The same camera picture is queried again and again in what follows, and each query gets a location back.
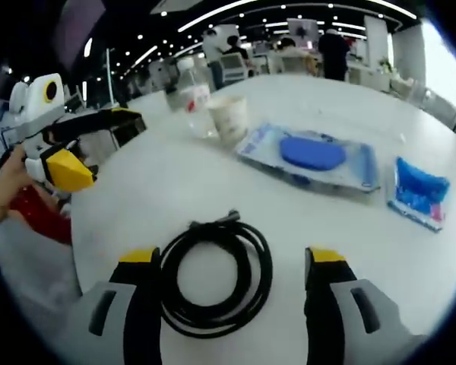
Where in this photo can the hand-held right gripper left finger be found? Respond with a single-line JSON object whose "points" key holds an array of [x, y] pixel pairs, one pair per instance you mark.
{"points": [[140, 315]]}

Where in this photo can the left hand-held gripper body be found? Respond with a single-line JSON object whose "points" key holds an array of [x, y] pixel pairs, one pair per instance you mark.
{"points": [[38, 102]]}

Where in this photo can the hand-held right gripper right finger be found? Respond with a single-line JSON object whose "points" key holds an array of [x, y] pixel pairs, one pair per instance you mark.
{"points": [[323, 315]]}

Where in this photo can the clear water bottle red label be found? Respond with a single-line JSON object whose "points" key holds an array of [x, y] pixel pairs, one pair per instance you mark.
{"points": [[195, 102]]}

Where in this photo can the white paper cup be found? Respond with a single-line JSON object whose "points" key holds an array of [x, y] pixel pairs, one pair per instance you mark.
{"points": [[230, 121]]}

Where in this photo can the blue tissue packet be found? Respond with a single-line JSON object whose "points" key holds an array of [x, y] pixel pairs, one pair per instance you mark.
{"points": [[420, 190]]}

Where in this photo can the wet wipe pack blue lid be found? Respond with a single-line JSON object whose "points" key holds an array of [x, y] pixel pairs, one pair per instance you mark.
{"points": [[311, 156]]}

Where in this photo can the person's left hand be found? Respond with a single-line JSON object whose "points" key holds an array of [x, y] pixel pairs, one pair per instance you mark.
{"points": [[11, 182]]}

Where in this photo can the red cloth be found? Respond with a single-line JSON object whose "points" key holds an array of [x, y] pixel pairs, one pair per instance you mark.
{"points": [[42, 216]]}

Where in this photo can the white table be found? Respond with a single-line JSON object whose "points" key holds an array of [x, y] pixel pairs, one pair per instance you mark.
{"points": [[289, 224]]}

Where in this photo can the grey cloth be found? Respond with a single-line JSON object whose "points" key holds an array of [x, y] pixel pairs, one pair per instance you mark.
{"points": [[34, 266]]}

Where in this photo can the purple wall screen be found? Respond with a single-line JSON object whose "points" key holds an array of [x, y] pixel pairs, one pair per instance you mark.
{"points": [[80, 30]]}

